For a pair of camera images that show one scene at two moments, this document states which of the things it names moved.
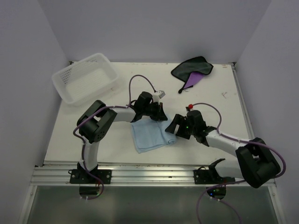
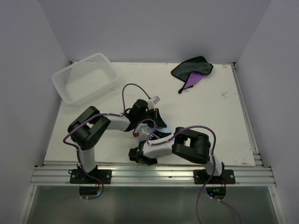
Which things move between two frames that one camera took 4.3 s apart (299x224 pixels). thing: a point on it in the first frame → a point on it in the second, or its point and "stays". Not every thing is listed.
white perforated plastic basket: (83, 78) stays
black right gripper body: (193, 130) → (153, 161)
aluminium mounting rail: (57, 173) stays
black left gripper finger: (162, 115) → (159, 122)
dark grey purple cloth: (191, 71) stays
